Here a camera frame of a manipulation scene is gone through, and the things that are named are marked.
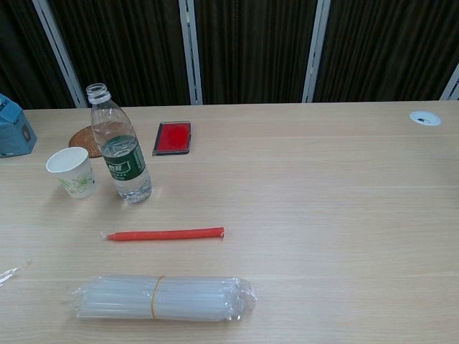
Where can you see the grey metal partition post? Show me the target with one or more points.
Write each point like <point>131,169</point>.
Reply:
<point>59,50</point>
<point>452,86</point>
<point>316,53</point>
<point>190,53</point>

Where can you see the transparent plastic water bottle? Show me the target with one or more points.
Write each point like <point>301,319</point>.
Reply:
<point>125,172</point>

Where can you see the wrapped bundle translucent sticks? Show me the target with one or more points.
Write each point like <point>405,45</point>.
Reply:
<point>118,299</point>

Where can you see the clear plastic wrapper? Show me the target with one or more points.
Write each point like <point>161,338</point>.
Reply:
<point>9,274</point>

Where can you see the dark pleated curtain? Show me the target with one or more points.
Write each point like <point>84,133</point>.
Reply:
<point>251,50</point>

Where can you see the red ink pad black case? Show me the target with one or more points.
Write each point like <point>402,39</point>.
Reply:
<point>173,138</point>

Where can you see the yellow rubber band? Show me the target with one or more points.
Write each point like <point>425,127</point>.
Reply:
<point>153,301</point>

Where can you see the white paper cup green flower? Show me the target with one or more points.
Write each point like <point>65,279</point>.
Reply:
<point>77,179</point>

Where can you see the blue cardboard box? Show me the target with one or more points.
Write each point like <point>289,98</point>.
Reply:
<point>12,136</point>

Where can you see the round woven rattan coaster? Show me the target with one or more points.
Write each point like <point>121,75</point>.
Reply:
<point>81,142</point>

